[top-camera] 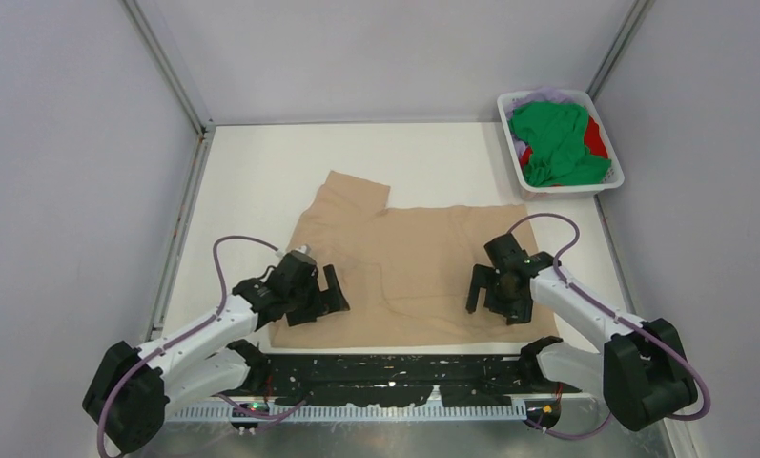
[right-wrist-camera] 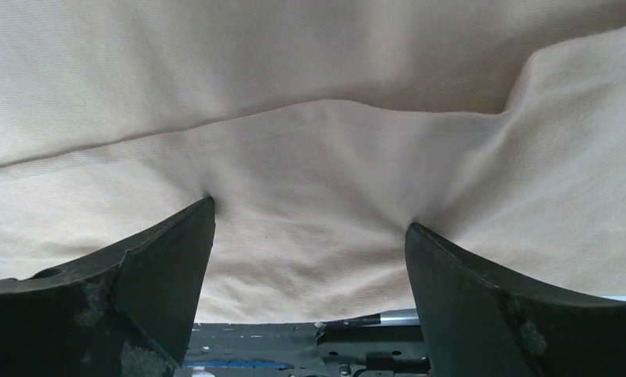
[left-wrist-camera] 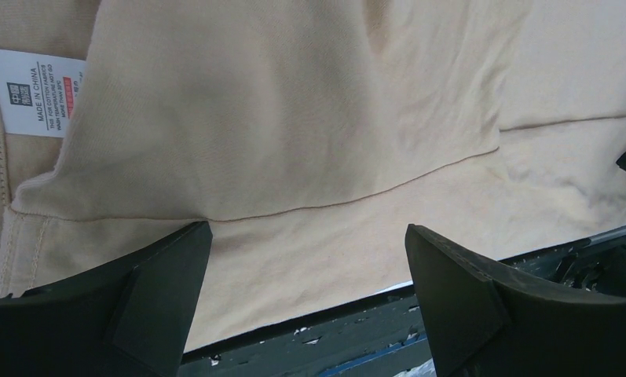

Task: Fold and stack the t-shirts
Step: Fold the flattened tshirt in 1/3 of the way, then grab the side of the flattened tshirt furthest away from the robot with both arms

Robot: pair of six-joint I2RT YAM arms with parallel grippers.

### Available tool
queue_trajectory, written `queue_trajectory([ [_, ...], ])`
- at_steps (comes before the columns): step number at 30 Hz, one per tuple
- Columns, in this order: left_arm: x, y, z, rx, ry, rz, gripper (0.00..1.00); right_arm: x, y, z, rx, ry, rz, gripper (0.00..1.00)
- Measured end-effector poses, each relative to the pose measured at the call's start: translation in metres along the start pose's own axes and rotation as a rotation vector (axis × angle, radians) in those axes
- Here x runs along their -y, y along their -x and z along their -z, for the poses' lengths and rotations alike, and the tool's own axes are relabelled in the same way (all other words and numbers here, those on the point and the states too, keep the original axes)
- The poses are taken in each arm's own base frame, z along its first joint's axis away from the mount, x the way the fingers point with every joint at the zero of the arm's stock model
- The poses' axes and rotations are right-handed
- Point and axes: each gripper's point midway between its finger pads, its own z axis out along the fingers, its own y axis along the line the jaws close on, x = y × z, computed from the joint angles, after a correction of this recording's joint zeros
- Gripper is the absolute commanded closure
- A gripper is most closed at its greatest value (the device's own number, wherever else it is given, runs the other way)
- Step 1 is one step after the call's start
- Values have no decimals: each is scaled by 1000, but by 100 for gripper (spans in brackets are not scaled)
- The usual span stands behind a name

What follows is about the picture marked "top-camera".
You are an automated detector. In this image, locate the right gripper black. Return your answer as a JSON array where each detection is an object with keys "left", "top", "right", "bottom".
[{"left": 466, "top": 263, "right": 533, "bottom": 326}]

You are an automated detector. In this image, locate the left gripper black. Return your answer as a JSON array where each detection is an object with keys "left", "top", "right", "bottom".
[{"left": 287, "top": 265, "right": 347, "bottom": 326}]

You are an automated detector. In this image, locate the beige t shirt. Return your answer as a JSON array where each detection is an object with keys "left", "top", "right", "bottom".
[{"left": 270, "top": 172, "right": 557, "bottom": 349}]

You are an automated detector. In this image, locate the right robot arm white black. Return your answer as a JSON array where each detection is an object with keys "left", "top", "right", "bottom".
[{"left": 466, "top": 234, "right": 699, "bottom": 431}]

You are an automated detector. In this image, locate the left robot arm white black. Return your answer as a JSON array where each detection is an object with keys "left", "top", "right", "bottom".
[{"left": 82, "top": 250, "right": 350, "bottom": 456}]

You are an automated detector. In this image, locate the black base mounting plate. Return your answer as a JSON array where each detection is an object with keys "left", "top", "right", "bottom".
[{"left": 224, "top": 354, "right": 579, "bottom": 407}]

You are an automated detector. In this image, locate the white plastic basket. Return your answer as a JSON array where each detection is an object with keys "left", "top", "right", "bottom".
[{"left": 497, "top": 89, "right": 625, "bottom": 200}]

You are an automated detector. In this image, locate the green t shirt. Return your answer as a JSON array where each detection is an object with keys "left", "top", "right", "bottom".
[{"left": 509, "top": 101, "right": 611, "bottom": 187}]

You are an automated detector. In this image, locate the red t shirt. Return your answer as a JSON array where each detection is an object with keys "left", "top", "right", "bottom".
[{"left": 514, "top": 116, "right": 609, "bottom": 168}]

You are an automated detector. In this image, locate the lavender t shirt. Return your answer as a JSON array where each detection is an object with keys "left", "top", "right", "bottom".
[{"left": 504, "top": 87, "right": 575, "bottom": 159}]

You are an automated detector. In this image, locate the white slotted cable duct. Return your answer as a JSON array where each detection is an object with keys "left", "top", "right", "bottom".
[{"left": 168, "top": 400, "right": 527, "bottom": 423}]

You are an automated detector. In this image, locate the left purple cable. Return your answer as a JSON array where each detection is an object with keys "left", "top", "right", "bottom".
[{"left": 96, "top": 235, "right": 308, "bottom": 458}]

